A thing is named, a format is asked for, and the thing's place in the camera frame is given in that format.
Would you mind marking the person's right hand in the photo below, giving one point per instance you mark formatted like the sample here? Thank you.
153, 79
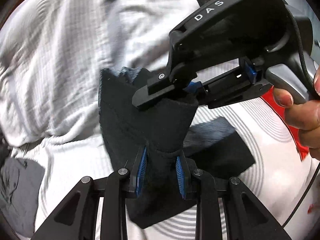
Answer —
305, 117

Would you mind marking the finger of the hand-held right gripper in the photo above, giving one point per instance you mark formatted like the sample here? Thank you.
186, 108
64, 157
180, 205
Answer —
225, 95
155, 93

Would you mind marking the white waffle shirt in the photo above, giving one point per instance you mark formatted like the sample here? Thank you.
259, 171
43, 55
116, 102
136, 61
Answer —
62, 67

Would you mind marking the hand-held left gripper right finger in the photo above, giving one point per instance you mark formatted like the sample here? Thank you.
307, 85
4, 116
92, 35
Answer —
180, 177

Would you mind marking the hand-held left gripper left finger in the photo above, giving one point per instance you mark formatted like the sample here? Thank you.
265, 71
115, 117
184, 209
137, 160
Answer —
141, 170

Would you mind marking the black pants blue floral trim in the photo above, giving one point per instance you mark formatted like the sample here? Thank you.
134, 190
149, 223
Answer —
150, 130

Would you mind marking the grey garment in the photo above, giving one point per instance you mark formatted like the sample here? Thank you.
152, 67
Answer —
17, 185

